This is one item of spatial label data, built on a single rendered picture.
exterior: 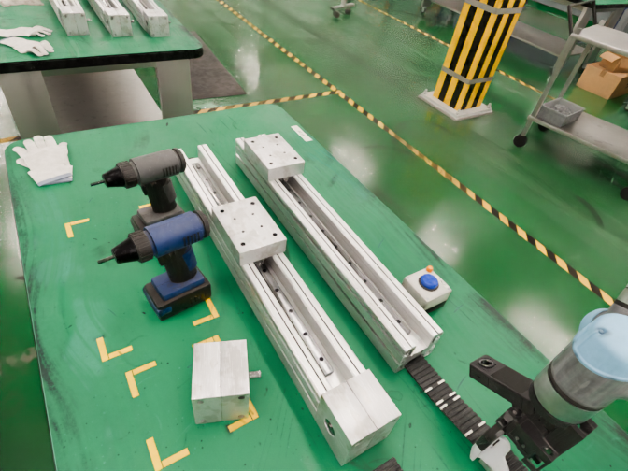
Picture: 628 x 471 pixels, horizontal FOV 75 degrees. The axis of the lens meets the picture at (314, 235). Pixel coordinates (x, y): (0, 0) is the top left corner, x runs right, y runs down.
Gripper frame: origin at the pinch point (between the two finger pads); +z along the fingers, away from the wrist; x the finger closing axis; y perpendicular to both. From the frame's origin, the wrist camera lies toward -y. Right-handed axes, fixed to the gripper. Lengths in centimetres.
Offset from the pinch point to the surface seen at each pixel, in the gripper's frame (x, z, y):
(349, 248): 2.2, -3.1, -47.0
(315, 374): -22.6, -5.1, -22.3
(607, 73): 458, 58, -198
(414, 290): 9.0, -2.1, -30.6
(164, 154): -31, -18, -76
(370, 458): -18.8, 3.4, -8.2
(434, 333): 2.8, -5.1, -19.0
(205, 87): 60, 80, -315
